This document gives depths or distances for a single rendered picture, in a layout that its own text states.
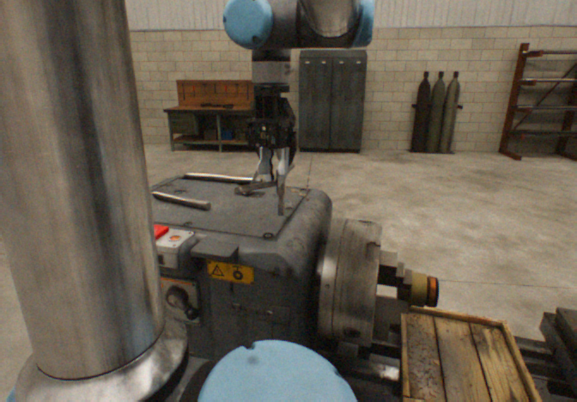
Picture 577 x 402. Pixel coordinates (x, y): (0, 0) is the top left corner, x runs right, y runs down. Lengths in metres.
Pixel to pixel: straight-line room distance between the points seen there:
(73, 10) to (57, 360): 0.20
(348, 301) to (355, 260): 0.09
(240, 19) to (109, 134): 0.36
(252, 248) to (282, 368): 0.45
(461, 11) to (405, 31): 1.05
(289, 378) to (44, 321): 0.17
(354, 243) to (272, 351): 0.55
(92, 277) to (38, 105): 0.10
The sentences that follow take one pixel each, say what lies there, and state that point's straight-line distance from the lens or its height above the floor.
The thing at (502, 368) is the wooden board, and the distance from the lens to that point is 1.12.
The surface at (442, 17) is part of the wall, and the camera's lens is 7.75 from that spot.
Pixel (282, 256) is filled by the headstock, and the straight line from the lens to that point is 0.70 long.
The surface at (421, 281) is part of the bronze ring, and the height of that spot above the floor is 1.12.
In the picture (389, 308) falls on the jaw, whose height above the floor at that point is 1.04.
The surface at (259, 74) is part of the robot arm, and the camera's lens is 0.65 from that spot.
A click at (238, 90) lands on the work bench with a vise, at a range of 7.53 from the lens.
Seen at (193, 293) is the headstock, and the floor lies 1.12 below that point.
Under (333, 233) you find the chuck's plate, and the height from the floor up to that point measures 1.23.
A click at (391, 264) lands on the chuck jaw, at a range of 0.82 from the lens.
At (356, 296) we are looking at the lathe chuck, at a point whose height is 1.13.
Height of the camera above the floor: 1.60
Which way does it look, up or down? 19 degrees down
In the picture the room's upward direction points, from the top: straight up
